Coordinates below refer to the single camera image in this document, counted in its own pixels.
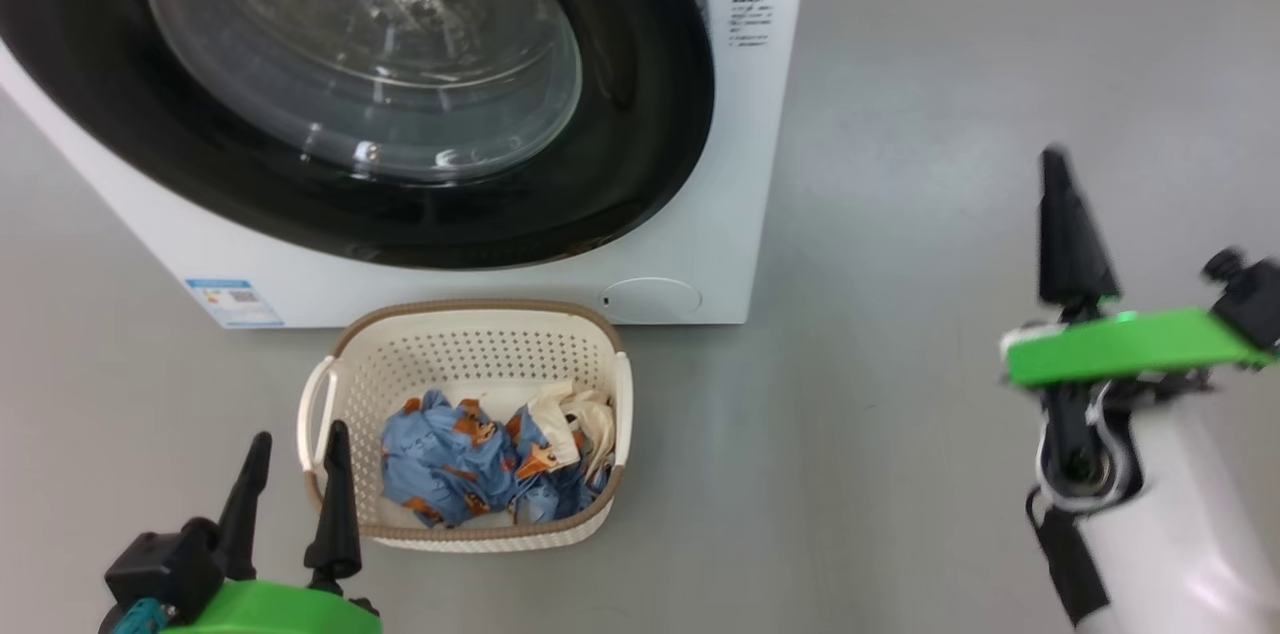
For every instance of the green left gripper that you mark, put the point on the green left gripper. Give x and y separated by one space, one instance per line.
280 614

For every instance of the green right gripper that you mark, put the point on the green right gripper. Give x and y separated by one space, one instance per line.
1130 346

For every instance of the cream white cloth garment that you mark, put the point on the cream white cloth garment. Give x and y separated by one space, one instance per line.
590 424

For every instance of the black glass washing machine door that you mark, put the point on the black glass washing machine door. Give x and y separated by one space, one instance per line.
640 114

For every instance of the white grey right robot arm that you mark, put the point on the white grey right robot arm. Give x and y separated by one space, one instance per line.
1190 514

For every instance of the cream perforated laundry basket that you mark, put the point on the cream perforated laundry basket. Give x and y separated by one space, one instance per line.
470 354

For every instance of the white front-load washing machine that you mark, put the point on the white front-load washing machine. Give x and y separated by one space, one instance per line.
700 214

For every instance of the blue energy label sticker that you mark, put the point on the blue energy label sticker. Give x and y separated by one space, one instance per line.
235 304

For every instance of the small black text label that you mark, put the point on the small black text label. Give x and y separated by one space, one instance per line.
750 22

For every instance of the round white filter cover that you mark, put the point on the round white filter cover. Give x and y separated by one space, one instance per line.
650 300

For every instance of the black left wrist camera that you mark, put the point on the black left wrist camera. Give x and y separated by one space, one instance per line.
165 564

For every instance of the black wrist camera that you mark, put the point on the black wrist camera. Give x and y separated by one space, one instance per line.
165 564
1250 299

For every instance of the teal left camera connector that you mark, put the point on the teal left camera connector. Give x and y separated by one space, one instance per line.
140 619

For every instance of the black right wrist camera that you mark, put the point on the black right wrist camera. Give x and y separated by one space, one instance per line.
1250 299

